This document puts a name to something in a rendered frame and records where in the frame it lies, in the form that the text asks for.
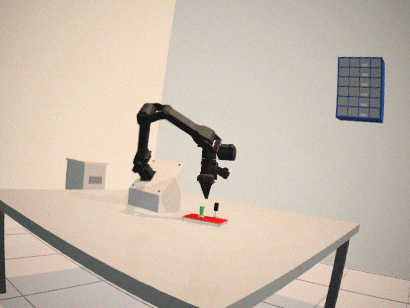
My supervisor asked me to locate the red circuit board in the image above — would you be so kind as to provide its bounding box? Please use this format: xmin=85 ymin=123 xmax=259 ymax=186
xmin=182 ymin=202 xmax=228 ymax=227

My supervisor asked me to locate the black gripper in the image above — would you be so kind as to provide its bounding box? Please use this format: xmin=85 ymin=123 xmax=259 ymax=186
xmin=197 ymin=159 xmax=217 ymax=199

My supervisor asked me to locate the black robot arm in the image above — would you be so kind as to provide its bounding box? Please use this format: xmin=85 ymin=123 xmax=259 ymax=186
xmin=132 ymin=103 xmax=236 ymax=182

